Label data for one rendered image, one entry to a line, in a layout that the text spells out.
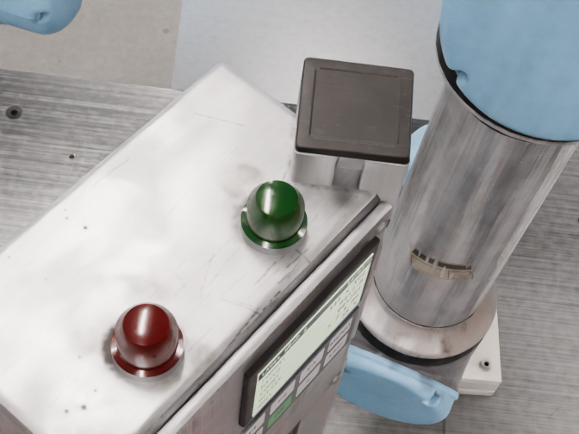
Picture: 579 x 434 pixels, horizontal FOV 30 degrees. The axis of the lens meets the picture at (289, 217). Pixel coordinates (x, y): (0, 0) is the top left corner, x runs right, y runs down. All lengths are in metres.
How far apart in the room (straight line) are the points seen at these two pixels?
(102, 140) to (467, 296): 0.58
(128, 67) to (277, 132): 1.91
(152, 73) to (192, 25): 1.02
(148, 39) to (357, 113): 1.99
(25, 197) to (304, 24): 0.40
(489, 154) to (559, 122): 0.08
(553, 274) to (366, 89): 0.79
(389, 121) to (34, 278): 0.15
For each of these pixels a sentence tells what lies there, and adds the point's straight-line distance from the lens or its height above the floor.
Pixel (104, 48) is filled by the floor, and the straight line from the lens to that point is 2.39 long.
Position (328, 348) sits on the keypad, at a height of 1.38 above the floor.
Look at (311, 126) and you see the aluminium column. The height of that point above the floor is 1.50.
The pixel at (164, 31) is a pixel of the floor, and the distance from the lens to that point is 2.42.
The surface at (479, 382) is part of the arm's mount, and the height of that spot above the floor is 0.86.
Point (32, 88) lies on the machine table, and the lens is 1.28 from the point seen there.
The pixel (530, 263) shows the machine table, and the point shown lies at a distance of 1.20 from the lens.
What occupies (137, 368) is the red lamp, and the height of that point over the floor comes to 1.48.
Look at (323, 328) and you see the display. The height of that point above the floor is 1.43.
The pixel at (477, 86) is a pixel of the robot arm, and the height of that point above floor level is 1.43.
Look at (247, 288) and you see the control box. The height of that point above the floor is 1.47.
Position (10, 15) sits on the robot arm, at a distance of 0.73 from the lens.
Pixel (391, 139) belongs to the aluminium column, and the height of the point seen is 1.50.
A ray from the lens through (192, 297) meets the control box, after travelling 0.41.
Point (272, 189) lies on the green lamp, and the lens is 0.40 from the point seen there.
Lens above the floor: 1.84
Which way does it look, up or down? 59 degrees down
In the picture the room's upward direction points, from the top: 9 degrees clockwise
